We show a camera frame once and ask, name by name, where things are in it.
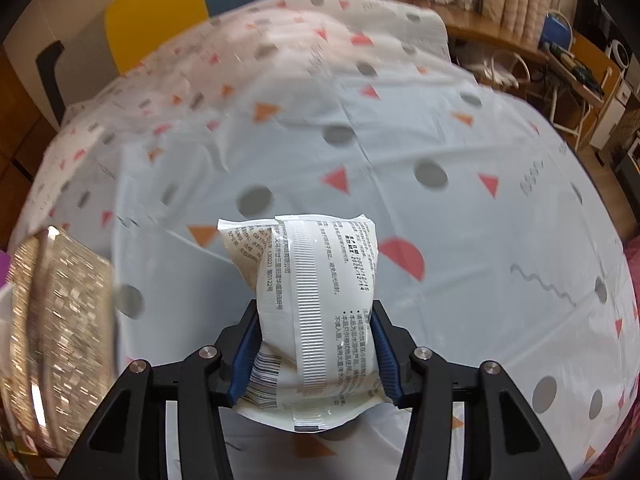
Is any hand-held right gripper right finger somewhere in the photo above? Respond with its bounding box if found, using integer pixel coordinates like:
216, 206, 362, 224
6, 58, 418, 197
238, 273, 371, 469
367, 299, 571, 480

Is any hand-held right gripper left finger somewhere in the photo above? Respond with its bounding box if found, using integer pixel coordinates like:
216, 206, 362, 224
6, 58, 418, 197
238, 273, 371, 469
57, 301, 262, 480

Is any white wipes packet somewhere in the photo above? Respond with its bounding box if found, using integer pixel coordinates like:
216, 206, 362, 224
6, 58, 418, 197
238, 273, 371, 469
217, 213, 394, 434

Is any printed white bed cover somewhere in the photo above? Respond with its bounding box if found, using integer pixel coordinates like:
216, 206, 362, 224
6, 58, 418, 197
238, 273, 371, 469
7, 0, 640, 480

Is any pink patterned cloth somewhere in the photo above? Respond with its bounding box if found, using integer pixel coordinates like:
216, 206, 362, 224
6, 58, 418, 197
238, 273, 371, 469
589, 409, 640, 480

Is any wooden wardrobe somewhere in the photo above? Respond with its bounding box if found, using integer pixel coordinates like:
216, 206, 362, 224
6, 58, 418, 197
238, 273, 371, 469
0, 42, 67, 223

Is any white cabinet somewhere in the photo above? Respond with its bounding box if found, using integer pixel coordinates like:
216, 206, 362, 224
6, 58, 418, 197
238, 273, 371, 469
589, 79, 632, 152

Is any wooden desk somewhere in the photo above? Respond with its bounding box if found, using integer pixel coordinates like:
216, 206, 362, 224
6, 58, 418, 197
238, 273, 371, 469
439, 6, 552, 67

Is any tray of tools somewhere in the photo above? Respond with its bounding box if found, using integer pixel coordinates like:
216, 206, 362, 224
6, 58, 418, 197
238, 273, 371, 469
541, 41, 609, 107

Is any grey yellow blue headboard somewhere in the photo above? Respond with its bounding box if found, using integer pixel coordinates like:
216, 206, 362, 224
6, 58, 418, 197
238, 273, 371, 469
64, 0, 336, 82

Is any blue folding chair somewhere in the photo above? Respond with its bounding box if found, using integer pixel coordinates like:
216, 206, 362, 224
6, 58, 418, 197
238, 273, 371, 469
543, 9, 588, 151

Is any beige patterned curtain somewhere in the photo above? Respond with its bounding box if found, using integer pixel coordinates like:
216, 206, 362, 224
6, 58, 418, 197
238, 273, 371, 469
479, 0, 552, 45

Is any black monitor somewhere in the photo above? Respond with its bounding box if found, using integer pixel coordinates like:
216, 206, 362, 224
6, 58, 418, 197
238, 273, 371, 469
573, 0, 627, 45

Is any white ring fan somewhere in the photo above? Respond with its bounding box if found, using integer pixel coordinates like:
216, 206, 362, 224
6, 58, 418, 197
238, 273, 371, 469
606, 39, 634, 69

